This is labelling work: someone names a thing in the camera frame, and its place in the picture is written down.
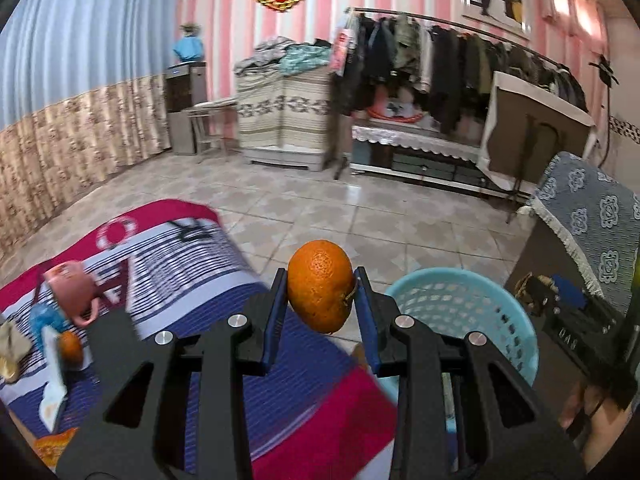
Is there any beige cloth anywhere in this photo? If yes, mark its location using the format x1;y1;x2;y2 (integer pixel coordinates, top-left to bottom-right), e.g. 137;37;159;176
0;320;31;361

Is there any white paper wrapper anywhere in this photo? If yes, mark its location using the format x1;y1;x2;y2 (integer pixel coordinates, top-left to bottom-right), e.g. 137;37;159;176
39;327;68;433

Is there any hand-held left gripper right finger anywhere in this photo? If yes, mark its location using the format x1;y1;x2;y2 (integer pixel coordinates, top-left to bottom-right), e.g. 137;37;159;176
352;266;588;480

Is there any metal clothes rack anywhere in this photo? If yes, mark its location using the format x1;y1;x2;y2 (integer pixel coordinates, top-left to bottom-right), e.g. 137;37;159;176
325;6;586;181

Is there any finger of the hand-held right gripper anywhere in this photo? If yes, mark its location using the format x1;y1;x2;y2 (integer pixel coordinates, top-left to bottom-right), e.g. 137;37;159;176
526;276;557;317
550;275;592;311

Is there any low dark tv cabinet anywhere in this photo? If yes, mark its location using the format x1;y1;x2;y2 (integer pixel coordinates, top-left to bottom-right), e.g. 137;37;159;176
350;122;531;201

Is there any light blue plastic basket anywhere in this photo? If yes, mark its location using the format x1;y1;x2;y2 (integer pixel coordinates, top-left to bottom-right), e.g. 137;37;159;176
385;267;541;436

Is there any blue patterned fringed cloth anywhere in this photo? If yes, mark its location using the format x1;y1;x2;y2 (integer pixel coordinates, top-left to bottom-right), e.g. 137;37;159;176
517;151;640;321

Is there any row of hanging clothes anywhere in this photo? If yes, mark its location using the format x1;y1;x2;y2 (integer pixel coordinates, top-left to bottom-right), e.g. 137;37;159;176
330;10;588;136

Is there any person's right hand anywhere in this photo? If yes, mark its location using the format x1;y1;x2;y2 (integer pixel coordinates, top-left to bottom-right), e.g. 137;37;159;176
560;380;636;466

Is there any white lace cloth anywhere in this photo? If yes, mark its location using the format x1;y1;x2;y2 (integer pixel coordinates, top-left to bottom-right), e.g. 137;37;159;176
351;122;483;163

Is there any dark wooden cabinet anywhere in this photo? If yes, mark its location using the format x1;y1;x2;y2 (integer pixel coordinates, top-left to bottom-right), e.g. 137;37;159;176
502;205;601;321

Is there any patterned cloth covered cabinet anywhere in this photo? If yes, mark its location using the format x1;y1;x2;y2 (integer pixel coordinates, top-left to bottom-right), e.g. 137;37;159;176
235;67;333;168

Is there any blue and floral curtain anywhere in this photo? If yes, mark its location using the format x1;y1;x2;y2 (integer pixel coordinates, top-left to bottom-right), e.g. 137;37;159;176
0;0;186;256

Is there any pink ceramic mug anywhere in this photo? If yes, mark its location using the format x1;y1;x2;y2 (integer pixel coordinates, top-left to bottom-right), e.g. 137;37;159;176
42;260;101;326

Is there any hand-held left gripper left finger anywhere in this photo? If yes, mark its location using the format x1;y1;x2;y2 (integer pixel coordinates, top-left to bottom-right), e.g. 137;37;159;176
55;266;290;480

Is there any grey folded clothes pile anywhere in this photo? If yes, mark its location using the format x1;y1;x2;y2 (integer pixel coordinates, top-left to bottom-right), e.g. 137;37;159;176
234;36;296;76

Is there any striped red blue blanket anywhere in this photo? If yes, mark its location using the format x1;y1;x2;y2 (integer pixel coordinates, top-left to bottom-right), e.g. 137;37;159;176
0;199;401;480

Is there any teal patterned folded cloth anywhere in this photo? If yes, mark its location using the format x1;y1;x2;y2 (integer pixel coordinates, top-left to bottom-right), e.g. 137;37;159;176
277;44;333;76

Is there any pink curtain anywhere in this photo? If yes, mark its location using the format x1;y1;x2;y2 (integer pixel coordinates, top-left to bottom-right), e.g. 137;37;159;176
532;0;608;51

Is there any brown board white frame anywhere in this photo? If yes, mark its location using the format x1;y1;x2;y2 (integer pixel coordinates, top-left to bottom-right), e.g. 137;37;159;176
477;71;597;196

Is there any red round tray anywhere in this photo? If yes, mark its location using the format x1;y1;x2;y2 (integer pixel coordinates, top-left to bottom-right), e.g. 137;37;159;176
367;102;426;123

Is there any pink hanging bag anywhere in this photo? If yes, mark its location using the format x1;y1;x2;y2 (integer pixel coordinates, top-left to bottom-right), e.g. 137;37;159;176
327;15;358;76

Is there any orange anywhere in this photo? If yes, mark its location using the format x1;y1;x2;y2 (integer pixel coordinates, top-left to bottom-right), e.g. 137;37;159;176
57;331;83;365
286;240;356;335

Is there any blue plastic bag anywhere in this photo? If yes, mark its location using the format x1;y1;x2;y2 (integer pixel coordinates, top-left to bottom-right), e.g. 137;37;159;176
29;302;68;343

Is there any small folding table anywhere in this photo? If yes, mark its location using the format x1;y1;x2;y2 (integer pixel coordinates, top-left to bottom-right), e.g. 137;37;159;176
182;100;240;161

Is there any grey water dispenser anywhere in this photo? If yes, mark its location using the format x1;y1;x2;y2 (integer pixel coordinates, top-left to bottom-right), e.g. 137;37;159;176
165;61;208;156

